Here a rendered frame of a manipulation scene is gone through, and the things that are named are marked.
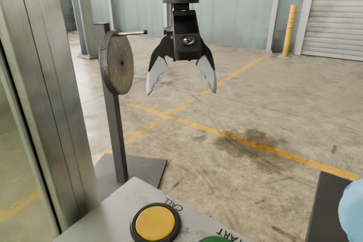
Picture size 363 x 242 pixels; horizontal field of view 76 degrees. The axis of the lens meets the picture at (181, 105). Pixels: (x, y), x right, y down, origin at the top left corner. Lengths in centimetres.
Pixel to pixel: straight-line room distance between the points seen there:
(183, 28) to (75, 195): 30
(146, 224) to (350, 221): 20
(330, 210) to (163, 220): 36
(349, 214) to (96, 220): 25
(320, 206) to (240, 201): 103
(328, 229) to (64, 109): 45
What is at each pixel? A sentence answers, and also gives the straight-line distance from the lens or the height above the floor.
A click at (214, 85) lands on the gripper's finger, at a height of 94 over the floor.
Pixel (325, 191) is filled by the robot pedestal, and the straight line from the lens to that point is 58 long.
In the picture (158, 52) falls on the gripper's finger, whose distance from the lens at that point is 47.
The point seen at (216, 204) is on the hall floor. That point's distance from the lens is 150.
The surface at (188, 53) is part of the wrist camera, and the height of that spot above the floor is 102.
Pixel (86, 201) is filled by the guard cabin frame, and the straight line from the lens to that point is 30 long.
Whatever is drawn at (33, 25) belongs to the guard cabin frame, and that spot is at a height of 109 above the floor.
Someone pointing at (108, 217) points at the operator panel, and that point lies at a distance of 28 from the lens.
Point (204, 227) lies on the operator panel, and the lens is 26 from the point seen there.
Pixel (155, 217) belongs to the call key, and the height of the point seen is 90.
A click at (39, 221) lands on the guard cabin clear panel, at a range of 30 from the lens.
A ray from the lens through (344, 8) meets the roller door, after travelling 567.
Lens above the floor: 110
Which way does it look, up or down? 25 degrees down
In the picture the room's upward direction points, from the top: straight up
